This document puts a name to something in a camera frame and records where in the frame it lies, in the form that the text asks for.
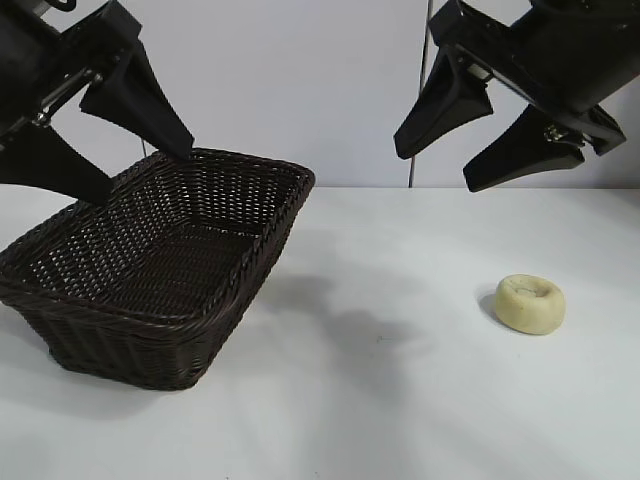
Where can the pale yellow egg yolk pastry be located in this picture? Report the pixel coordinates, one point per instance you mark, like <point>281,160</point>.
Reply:
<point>525,310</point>

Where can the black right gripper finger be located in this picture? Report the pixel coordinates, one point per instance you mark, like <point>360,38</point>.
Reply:
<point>530,155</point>
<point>445,110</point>

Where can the dark brown woven basket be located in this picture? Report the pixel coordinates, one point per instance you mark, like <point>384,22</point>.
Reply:
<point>150,260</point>

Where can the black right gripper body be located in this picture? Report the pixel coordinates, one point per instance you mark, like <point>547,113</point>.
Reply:
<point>565,50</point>

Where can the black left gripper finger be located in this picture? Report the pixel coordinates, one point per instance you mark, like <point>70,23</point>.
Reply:
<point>140,110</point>
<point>50,165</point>

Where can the thin dark background pole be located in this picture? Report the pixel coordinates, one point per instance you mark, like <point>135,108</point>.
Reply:
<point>411,173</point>
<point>144,148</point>

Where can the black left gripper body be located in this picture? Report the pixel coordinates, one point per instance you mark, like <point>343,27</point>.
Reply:
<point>25,60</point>

